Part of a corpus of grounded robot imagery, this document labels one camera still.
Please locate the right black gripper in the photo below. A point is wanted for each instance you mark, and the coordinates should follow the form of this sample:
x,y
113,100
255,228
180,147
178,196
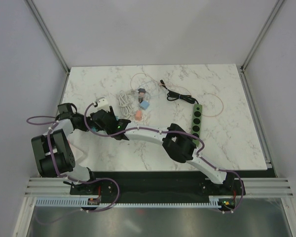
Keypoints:
x,y
110,113

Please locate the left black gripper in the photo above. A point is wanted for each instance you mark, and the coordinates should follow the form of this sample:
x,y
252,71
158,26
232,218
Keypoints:
x,y
78,115

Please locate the blue USB charger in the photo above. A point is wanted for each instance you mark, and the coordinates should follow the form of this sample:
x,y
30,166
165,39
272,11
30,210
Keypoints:
x,y
144,105

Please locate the green power strip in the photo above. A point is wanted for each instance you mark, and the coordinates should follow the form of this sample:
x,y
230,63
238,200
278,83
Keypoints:
x,y
196,120

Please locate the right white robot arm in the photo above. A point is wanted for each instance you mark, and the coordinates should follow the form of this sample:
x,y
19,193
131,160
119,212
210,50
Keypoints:
x,y
180,146

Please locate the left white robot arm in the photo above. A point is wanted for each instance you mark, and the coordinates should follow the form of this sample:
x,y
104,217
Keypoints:
x,y
52,151

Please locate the white power strip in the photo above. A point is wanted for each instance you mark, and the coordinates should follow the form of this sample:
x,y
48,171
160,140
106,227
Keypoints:
x,y
80,154

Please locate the grey USB charger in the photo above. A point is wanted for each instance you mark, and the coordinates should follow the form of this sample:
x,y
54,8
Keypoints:
x,y
141,91

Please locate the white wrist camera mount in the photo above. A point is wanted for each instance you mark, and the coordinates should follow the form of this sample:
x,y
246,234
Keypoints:
x,y
101,104

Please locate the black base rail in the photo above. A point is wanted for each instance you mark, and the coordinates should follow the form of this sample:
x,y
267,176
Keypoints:
x,y
156,187

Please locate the white slotted cable duct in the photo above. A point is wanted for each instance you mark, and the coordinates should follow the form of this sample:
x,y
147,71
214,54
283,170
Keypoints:
x,y
85,202

